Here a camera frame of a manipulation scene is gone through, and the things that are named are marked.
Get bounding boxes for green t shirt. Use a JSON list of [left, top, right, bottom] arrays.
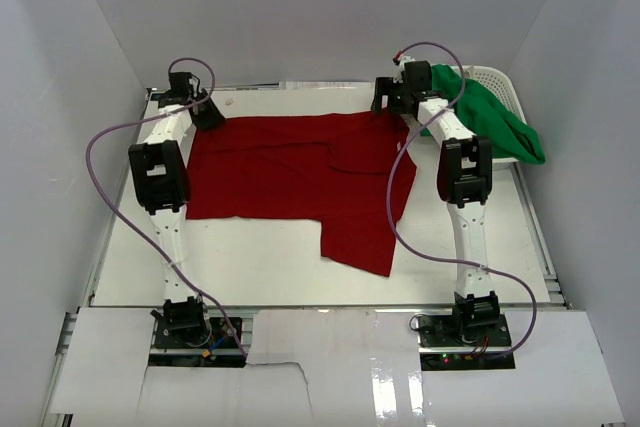
[[418, 65, 546, 165]]

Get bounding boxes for red t shirt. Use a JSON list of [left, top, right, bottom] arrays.
[[187, 112, 416, 277]]

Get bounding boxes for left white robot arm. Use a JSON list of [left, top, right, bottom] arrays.
[[128, 72, 224, 348]]

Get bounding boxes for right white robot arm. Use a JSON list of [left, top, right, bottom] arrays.
[[371, 54, 500, 344]]

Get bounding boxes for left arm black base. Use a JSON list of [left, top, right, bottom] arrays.
[[148, 310, 246, 368]]

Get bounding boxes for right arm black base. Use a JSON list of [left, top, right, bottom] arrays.
[[408, 313, 516, 372]]

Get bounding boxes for white plastic laundry basket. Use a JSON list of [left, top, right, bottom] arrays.
[[459, 63, 527, 172]]

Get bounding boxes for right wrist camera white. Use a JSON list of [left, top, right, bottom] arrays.
[[392, 52, 416, 84]]

